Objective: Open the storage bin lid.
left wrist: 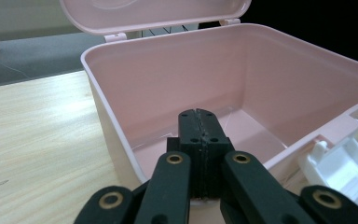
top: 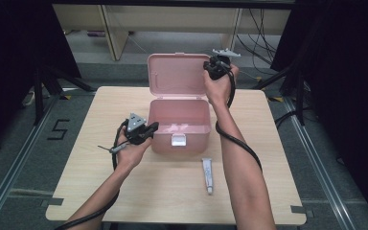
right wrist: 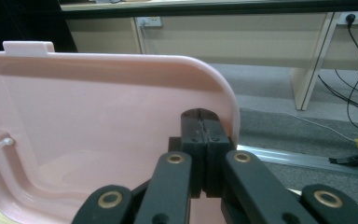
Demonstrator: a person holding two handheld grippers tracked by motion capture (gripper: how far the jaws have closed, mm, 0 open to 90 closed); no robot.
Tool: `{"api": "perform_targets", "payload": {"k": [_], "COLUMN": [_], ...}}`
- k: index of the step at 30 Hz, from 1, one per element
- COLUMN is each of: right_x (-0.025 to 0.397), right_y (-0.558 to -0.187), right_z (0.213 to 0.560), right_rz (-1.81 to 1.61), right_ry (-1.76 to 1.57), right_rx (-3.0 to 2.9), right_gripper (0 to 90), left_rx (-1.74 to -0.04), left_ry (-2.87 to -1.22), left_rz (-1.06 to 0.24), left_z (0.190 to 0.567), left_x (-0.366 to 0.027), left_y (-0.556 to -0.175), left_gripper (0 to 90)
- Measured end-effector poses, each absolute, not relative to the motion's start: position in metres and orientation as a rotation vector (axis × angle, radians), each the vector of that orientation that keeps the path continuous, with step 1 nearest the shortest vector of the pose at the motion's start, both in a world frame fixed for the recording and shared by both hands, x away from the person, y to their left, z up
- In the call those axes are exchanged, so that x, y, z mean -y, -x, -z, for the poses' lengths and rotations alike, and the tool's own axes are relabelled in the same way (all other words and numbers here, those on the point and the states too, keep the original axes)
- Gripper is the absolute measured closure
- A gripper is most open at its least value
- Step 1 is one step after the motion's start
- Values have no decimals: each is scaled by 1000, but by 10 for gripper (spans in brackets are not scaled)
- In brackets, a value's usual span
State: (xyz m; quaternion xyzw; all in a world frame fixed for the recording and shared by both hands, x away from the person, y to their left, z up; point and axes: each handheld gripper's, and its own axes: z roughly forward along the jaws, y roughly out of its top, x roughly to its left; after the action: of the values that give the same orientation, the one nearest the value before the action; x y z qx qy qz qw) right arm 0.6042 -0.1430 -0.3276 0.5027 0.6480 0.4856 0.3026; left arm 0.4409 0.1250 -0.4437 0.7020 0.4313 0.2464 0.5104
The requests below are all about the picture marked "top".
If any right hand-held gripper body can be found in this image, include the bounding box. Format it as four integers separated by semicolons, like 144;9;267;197
209;47;242;81

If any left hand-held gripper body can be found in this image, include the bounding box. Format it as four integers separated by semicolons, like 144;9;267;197
126;112;156;146

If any pink storage box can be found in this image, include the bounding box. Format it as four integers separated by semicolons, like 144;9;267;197
147;52;213;155

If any white ointment tube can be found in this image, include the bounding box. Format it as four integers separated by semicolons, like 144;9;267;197
201;157;214;196

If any person's right hand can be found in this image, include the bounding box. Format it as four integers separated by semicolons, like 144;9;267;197
203;64;241;108

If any person's left hand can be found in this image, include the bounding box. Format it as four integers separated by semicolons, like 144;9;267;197
116;137;154;173

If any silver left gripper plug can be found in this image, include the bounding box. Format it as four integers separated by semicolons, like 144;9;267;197
97;142;129;155

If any beige wooden desk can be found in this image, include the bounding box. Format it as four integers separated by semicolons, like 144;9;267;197
51;3;291;63

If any black metal stand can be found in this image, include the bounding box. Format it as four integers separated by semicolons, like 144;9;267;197
33;60;96;127
252;61;307;127

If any grey tape piece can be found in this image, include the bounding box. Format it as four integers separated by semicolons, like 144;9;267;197
41;197;64;207
289;205;314;219

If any black curtain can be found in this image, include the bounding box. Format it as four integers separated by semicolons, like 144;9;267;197
0;0;81;158
269;0;368;224

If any bundle of black cables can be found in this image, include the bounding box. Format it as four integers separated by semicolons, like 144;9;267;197
236;9;279;77

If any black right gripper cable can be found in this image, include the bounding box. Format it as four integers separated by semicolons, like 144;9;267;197
215;68;264;173

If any aluminium floor rail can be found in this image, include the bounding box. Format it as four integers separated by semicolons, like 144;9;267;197
282;95;357;230
0;94;60;230

